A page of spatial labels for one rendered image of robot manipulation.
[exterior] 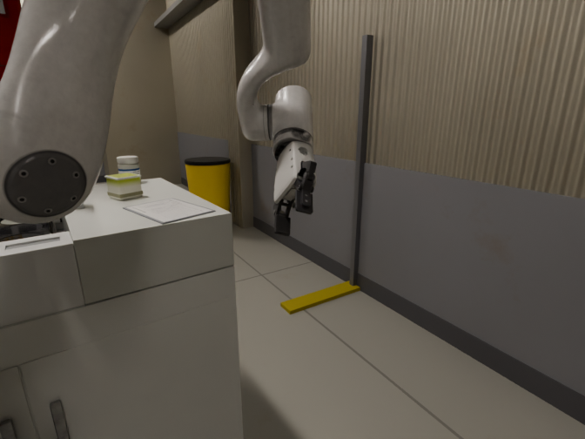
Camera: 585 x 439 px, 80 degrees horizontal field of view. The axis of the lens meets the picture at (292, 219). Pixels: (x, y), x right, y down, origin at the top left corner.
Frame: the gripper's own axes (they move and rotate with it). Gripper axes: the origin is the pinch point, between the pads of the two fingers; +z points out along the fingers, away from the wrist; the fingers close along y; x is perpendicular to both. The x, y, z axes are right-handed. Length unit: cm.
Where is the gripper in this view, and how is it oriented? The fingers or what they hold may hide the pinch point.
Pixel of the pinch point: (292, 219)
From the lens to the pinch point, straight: 63.7
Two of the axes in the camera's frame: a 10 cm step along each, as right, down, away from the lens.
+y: -4.3, 4.4, 7.9
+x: -9.0, -2.2, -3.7
